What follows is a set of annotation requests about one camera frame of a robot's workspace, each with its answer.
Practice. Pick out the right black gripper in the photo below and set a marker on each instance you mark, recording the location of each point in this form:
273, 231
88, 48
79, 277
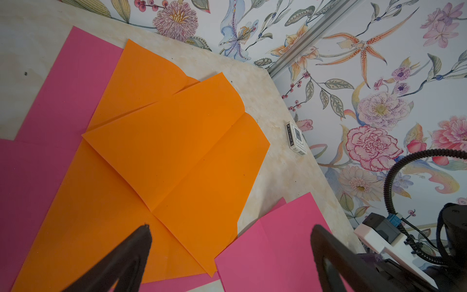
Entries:
444, 259

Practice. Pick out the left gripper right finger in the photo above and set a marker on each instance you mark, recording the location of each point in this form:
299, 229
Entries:
337, 265

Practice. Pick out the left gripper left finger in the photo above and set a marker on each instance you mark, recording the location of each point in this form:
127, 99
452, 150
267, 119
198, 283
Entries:
122, 269

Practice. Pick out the pink paper sheet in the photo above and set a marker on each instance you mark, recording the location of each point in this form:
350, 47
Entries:
275, 253
29, 200

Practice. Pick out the orange paper sheet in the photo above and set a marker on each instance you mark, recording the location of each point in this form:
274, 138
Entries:
162, 150

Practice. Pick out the white QR code card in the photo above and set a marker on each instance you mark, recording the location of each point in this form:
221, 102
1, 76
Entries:
295, 139

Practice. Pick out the pink paper far left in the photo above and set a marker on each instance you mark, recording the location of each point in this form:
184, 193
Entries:
71, 92

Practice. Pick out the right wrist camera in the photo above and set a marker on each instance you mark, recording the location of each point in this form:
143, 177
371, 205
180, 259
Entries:
381, 236

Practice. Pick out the right aluminium corner post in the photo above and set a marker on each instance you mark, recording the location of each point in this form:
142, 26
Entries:
338, 13

